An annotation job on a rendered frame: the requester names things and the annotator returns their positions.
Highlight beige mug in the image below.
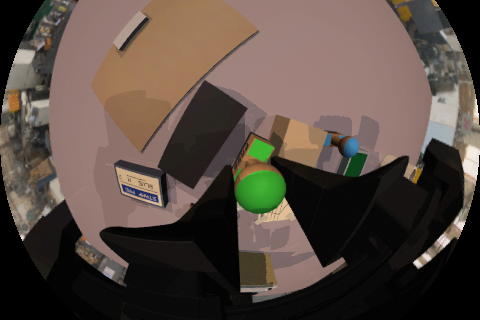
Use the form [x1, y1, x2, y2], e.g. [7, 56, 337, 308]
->
[379, 155, 417, 181]

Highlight blue and brown rubber stamp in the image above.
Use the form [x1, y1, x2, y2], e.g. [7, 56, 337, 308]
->
[324, 131, 359, 159]

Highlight beige taped card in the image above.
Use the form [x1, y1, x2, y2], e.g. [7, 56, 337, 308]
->
[255, 197, 296, 225]

